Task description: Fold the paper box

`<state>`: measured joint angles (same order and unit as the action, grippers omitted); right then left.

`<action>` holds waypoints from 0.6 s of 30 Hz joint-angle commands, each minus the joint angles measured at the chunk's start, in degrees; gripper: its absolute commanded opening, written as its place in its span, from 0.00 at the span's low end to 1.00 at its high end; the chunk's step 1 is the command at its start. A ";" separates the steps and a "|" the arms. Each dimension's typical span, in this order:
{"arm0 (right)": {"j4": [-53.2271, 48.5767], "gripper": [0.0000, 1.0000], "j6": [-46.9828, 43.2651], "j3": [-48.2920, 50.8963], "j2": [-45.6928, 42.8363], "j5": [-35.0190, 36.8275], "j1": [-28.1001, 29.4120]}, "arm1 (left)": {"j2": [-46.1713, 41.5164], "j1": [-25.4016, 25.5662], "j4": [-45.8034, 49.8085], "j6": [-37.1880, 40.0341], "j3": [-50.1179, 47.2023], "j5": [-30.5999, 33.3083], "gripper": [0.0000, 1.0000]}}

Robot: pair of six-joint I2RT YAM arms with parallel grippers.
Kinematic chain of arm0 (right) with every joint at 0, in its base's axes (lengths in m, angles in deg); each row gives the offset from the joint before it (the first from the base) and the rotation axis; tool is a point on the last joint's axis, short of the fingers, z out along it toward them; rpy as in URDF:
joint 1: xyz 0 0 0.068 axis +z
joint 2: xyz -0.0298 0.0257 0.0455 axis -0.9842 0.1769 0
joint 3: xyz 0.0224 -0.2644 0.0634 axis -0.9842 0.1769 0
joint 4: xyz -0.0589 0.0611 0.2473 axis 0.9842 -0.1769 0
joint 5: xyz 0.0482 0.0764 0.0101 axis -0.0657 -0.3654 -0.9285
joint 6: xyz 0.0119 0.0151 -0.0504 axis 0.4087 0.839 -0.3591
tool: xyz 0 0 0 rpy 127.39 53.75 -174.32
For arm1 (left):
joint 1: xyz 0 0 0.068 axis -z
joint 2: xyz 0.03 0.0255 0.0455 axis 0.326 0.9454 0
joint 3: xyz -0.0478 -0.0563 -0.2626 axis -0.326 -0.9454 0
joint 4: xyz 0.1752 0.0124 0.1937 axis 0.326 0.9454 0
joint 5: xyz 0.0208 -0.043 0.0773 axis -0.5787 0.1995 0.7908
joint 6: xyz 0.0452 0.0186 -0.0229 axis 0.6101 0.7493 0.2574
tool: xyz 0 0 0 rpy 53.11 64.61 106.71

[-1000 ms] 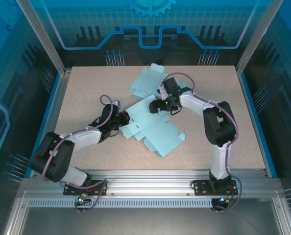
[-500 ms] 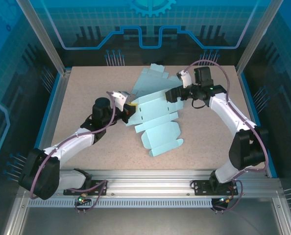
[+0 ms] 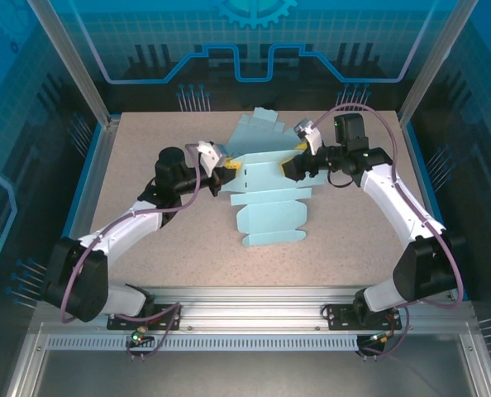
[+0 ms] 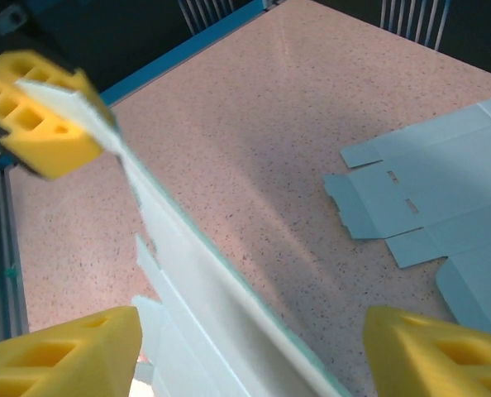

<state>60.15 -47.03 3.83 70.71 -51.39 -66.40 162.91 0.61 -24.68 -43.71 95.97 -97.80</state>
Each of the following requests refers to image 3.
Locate slotted grey cable duct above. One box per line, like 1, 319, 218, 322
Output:
45, 334, 362, 352

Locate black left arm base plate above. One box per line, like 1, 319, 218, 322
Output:
106, 304, 184, 332

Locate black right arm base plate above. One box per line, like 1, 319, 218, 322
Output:
325, 304, 402, 332

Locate light blue paper box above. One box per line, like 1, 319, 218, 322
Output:
224, 106, 312, 166
218, 151, 327, 249

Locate aluminium side rail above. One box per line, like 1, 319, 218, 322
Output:
74, 117, 121, 243

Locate aluminium frame beam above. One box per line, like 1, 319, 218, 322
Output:
28, 285, 478, 336

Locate blue table side strip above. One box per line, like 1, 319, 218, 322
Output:
59, 125, 104, 249
403, 122, 447, 232

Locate aluminium frame post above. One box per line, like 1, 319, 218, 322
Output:
397, 0, 480, 128
28, 0, 121, 129

